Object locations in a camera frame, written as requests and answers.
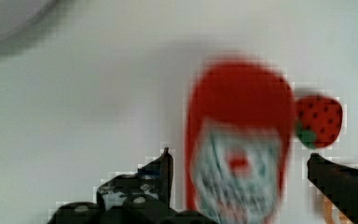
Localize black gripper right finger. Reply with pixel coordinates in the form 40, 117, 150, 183
307, 153, 358, 224

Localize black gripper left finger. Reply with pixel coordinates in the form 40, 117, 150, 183
96, 147, 173, 211

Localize red ketchup bottle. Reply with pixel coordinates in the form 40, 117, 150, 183
185, 60, 295, 224

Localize pale pink plate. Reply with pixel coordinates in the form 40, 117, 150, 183
0, 0, 62, 59

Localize toy strawberry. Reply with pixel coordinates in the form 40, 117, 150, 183
296, 95, 343, 149

